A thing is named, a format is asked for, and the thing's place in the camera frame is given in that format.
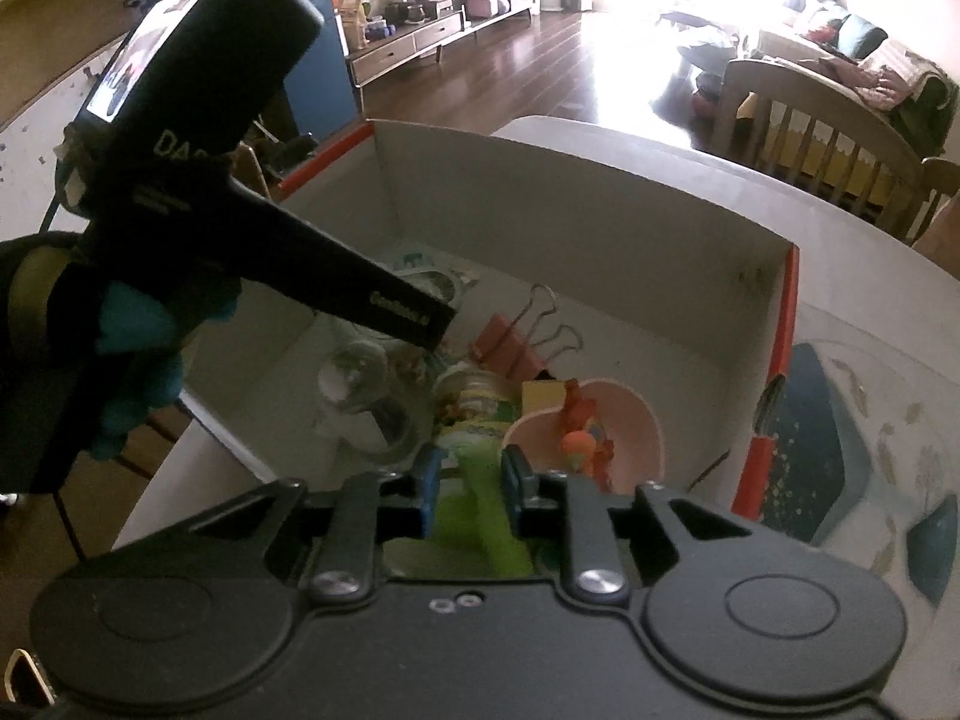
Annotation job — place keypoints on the light throw blanket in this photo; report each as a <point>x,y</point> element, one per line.
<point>900,82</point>

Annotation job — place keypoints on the grey floor cushion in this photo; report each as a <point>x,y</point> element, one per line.
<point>706,51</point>

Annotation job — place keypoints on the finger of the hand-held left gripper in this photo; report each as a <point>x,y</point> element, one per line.
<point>441,324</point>

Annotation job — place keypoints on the pink binder clip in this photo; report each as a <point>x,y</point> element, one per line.
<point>529,364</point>
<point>499,341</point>

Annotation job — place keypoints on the red orange toy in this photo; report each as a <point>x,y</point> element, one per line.
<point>581,427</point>

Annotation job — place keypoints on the coffee table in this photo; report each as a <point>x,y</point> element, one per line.
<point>690,19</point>

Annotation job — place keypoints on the white leaf print tablecloth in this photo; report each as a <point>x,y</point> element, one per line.
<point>862,300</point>

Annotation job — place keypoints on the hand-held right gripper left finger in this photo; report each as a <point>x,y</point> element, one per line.
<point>429,491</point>

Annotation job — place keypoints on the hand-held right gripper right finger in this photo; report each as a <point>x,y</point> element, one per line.
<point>517,491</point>

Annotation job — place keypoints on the red cardboard box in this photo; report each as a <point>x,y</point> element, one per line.
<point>562,202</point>

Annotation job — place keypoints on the green white tube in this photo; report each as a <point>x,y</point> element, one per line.
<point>480,405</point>

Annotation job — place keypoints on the beige sofa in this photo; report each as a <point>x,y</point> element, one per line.
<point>802,52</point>

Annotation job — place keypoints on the person's left hand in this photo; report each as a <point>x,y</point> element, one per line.
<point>135,322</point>

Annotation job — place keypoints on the beige towel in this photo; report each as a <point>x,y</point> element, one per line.
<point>946,240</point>

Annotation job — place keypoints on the clear plastic cup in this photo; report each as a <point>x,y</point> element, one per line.
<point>352,375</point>

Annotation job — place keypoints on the green plastic stick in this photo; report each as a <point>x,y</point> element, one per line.
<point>480,499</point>

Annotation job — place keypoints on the pink heart-shaped bowl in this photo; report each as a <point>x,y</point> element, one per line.
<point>630,427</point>

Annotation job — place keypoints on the clear round container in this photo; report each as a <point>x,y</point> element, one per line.
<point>390,431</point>

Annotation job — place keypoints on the small yellow box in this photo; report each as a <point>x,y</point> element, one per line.
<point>538,394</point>

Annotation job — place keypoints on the wooden television cabinet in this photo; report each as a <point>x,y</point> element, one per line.
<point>420,37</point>

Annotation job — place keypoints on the pink pot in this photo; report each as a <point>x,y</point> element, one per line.
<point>486,4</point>

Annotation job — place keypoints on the teal cushion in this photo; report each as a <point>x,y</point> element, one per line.
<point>862,34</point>

